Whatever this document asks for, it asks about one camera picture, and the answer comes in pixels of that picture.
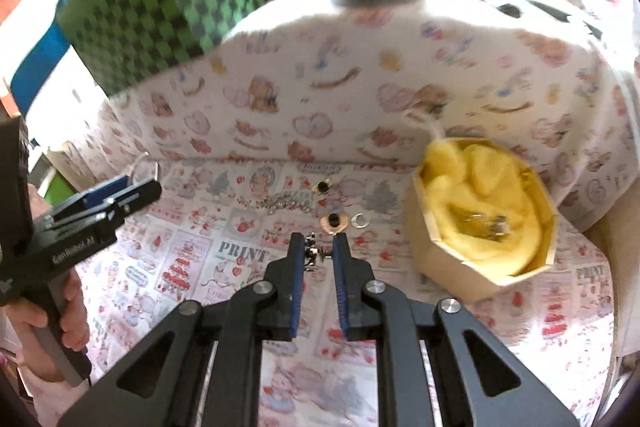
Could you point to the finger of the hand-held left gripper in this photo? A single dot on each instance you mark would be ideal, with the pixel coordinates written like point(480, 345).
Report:
point(135, 197)
point(107, 189)

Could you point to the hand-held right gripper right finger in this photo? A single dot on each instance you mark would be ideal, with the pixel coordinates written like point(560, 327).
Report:
point(342, 287)

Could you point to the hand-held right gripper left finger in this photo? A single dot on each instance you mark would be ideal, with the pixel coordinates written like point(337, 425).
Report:
point(297, 287)

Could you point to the clear bangle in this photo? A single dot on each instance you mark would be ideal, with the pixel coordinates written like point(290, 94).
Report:
point(134, 167)

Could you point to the silver dangling earring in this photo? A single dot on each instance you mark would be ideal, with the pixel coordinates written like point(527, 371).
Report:
point(312, 252)

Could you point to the rose gold round earring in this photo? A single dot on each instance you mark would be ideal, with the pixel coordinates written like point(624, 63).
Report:
point(334, 222)

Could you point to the black and gold earring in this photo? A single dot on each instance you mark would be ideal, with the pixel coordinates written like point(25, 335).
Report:
point(323, 187)

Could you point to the beige octagonal box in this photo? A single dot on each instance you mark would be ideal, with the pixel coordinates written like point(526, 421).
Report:
point(440, 252)

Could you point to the shiny metal jewelry pile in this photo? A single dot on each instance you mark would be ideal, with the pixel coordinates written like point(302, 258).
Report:
point(482, 224)

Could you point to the person's left hand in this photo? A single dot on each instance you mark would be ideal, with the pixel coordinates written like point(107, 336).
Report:
point(77, 312)

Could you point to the striped curtain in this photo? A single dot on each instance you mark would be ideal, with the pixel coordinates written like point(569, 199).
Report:
point(35, 57)

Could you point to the yellow cloth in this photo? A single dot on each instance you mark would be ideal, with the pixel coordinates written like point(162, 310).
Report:
point(480, 187)

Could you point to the bear print cloth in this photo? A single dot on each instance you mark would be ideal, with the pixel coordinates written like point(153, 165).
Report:
point(350, 72)

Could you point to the grey power bank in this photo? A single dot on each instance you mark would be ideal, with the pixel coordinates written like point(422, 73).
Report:
point(510, 11)

